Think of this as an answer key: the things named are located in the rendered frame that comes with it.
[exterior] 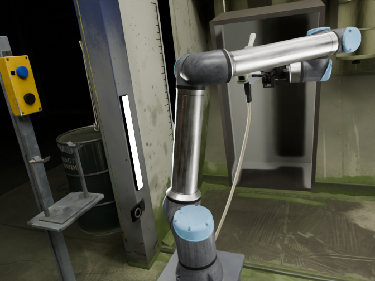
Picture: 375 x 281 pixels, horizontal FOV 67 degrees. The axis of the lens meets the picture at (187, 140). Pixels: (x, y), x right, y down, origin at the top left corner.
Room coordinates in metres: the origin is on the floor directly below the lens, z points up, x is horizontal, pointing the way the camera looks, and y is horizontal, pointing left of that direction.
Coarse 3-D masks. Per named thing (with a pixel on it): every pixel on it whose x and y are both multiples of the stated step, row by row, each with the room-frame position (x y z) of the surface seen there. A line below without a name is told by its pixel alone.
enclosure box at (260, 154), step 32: (320, 0) 1.76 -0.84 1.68; (224, 32) 2.09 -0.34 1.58; (256, 32) 2.02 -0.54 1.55; (288, 32) 1.95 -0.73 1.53; (224, 96) 2.00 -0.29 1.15; (256, 96) 2.12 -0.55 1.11; (288, 96) 2.04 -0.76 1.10; (224, 128) 1.88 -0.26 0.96; (256, 128) 2.17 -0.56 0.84; (288, 128) 2.09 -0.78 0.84; (256, 160) 2.24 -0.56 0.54; (288, 160) 2.14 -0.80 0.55
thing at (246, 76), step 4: (252, 36) 1.62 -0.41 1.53; (252, 40) 1.58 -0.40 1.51; (248, 44) 1.55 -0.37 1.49; (252, 44) 1.54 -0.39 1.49; (244, 48) 1.49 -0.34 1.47; (240, 76) 1.24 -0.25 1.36; (244, 76) 1.23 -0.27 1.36; (248, 76) 1.28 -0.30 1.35; (240, 80) 1.25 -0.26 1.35; (244, 80) 1.24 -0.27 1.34; (244, 84) 1.36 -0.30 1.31; (248, 84) 1.36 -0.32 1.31; (244, 88) 1.37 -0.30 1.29; (248, 88) 1.36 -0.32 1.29; (244, 92) 1.38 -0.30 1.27; (248, 92) 1.37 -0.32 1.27; (248, 96) 1.38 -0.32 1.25; (248, 100) 1.39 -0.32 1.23
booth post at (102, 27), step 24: (96, 0) 1.72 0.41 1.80; (96, 24) 1.73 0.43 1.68; (120, 24) 1.85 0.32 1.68; (96, 48) 1.74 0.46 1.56; (120, 48) 1.81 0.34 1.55; (96, 72) 1.75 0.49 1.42; (120, 72) 1.77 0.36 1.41; (120, 120) 1.71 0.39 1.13; (120, 144) 1.73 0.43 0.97; (120, 168) 1.74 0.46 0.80; (144, 168) 1.85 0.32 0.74; (120, 192) 1.75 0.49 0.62; (144, 192) 1.80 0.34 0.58; (120, 216) 1.77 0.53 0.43; (144, 216) 1.76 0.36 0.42; (144, 240) 1.71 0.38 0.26; (144, 264) 1.72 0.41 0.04
